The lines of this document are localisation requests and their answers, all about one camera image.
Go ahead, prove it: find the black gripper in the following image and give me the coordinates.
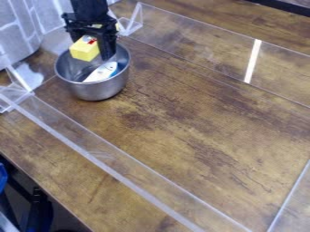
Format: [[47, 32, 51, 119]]
[[61, 0, 117, 61]]

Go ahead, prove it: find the yellow butter block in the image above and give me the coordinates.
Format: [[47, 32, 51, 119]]
[[69, 35, 99, 62]]

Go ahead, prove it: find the stainless steel bowl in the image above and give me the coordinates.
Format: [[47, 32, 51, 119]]
[[55, 44, 131, 102]]

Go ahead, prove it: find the white fish toy in bowl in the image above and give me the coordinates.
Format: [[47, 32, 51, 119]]
[[84, 62, 117, 82]]

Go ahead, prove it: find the grey brick pattern cloth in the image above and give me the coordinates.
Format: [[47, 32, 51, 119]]
[[0, 0, 119, 71]]

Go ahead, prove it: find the clear acrylic barrier front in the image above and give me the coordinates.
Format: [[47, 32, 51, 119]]
[[0, 86, 251, 232]]

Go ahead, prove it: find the clear acrylic triangular bracket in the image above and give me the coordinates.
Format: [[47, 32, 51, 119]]
[[108, 3, 143, 36]]

